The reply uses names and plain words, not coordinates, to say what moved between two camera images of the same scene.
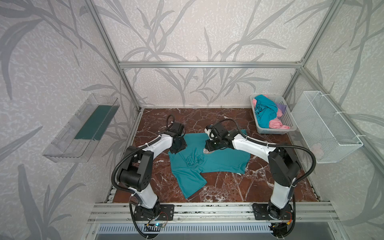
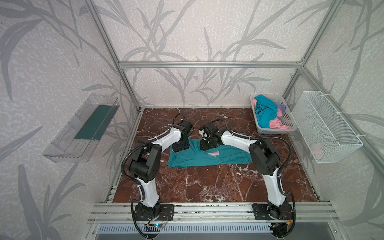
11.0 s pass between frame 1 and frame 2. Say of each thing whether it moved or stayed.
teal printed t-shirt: moved
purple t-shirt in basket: stayed
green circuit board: stayed
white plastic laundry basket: stayed
